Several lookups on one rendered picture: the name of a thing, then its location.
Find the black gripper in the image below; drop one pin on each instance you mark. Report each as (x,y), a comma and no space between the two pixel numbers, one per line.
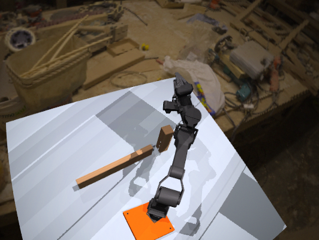
(182,92)

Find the wooden side rail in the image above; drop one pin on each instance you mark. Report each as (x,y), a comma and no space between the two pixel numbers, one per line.
(115,166)

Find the brown wooden post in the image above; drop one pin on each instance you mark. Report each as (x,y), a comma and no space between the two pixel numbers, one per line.
(164,139)

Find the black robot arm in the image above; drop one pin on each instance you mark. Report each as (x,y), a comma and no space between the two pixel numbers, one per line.
(184,136)

